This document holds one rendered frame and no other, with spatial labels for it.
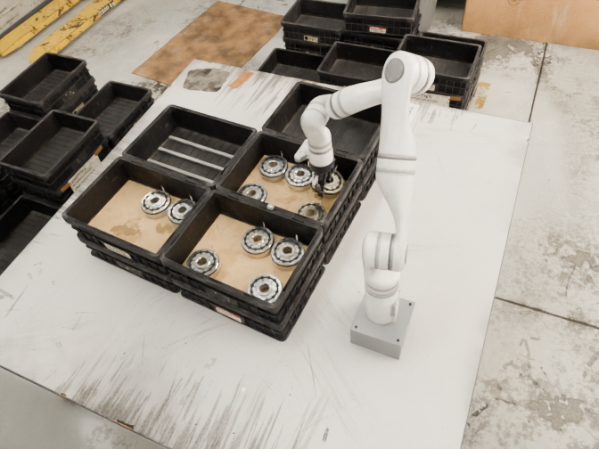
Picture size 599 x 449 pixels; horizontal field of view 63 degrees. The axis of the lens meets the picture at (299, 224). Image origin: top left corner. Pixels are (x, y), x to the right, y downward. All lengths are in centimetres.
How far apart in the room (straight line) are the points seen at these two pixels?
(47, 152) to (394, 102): 198
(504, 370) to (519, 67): 215
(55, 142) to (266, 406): 183
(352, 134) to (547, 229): 129
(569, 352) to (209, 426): 158
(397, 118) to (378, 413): 79
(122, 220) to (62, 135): 112
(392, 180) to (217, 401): 80
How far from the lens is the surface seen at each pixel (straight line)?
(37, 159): 274
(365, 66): 297
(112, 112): 301
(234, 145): 188
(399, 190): 115
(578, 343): 248
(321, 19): 342
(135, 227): 172
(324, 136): 141
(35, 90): 323
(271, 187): 170
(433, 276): 164
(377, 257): 118
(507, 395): 228
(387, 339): 141
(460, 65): 281
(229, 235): 160
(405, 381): 147
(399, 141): 115
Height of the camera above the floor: 208
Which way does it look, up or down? 52 degrees down
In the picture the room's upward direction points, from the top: 8 degrees counter-clockwise
